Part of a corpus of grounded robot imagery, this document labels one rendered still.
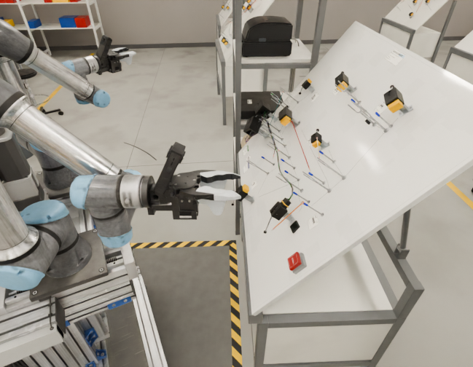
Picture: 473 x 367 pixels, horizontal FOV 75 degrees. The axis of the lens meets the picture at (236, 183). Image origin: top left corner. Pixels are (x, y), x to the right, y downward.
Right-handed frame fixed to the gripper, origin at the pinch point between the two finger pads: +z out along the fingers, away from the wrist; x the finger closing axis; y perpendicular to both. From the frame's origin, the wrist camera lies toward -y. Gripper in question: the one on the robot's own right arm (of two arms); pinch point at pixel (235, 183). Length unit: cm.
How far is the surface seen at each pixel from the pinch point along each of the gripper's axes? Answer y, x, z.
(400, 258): 54, -34, 66
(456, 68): 39, -396, 309
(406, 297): 63, -22, 65
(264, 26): -24, -139, 16
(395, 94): -9, -41, 51
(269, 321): 76, -21, 13
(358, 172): 17, -37, 43
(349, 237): 29.8, -17.8, 35.8
